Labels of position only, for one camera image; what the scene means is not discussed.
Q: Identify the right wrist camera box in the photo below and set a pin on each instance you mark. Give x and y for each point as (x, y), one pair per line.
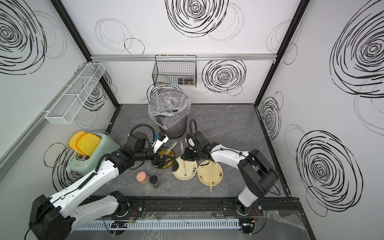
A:
(190, 142)

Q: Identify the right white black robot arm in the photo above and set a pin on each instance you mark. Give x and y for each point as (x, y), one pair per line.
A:
(257, 172)

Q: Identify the left yellow toast slice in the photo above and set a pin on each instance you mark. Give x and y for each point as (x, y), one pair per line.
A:
(74, 139)

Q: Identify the white slotted cable duct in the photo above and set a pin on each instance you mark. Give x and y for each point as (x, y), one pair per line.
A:
(194, 224)

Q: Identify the pink lid jar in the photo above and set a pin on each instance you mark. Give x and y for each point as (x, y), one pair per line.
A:
(143, 180)

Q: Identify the black lid spice bottle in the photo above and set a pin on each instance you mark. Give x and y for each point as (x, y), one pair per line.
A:
(154, 182)

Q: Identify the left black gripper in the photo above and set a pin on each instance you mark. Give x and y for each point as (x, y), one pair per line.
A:
(161, 163)

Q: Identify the yellow patterned plate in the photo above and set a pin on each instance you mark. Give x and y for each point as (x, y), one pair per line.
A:
(165, 160)

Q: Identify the cream plate with flower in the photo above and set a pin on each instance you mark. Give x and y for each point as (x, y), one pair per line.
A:
(184, 170)

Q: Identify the black wire wall basket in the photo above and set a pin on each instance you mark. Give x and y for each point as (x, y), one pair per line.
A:
(168, 68)

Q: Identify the clear plastic bin liner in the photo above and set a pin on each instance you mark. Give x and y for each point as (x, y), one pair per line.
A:
(170, 103)

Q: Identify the yellow toast slice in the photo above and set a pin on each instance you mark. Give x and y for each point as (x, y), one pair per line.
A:
(87, 144)
(74, 139)

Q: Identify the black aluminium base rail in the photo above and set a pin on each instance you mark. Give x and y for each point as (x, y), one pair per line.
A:
(228, 206)

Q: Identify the white wire wall shelf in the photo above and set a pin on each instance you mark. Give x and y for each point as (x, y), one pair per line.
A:
(75, 94)

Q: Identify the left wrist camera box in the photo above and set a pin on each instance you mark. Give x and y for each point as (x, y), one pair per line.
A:
(161, 138)

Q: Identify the right yellow toast slice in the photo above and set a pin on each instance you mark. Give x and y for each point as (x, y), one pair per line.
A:
(87, 144)

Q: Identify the cream plate red black marks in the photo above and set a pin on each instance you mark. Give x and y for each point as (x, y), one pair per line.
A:
(204, 173)

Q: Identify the mint green toaster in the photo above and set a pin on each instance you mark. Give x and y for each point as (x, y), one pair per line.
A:
(83, 164)

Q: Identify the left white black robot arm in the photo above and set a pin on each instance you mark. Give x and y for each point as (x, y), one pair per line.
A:
(55, 217)

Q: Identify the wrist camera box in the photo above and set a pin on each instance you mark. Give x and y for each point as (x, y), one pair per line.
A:
(190, 142)
(161, 138)

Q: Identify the bamboo chopsticks pair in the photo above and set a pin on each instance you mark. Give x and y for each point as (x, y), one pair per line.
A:
(211, 177)

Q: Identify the black mesh trash bin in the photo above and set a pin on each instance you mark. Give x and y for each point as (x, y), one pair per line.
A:
(174, 132)

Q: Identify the wrapped chopsticks on yellow plate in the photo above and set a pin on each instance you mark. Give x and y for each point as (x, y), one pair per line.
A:
(169, 149)

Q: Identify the items in wire basket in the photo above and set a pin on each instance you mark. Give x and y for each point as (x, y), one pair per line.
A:
(186, 82)

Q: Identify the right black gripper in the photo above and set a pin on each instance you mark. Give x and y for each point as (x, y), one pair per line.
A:
(188, 156)

